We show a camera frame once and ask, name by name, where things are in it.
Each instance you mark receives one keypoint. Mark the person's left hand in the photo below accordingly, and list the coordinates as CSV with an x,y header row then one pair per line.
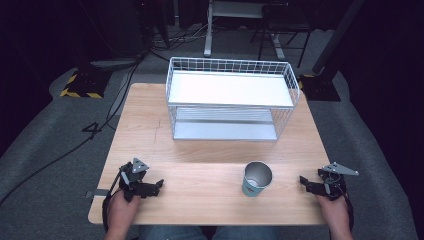
x,y
121,210

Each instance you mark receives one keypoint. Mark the dark stand with base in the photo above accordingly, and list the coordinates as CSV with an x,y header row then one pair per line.
x,y
328,60

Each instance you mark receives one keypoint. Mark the grey metal cup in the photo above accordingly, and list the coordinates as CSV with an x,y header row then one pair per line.
x,y
256,180

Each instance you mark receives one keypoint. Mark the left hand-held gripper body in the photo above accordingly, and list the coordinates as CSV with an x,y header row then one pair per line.
x,y
132,180

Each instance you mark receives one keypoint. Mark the person's right hand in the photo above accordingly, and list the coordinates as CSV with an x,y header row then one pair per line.
x,y
334,213

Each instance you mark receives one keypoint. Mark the white desk frame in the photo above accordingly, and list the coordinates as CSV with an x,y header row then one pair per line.
x,y
230,23

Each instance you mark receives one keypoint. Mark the grey tape strip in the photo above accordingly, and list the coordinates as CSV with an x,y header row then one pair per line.
x,y
97,193

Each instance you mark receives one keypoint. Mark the black yellow striped stand base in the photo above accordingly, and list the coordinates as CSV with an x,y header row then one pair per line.
x,y
85,85

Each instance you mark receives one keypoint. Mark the person's legs in jeans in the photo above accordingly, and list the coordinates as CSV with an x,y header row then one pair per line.
x,y
206,233

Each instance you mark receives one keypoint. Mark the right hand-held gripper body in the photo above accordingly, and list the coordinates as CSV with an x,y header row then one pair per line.
x,y
332,182

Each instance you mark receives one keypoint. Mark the black chair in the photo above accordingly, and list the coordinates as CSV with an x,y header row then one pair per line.
x,y
283,25

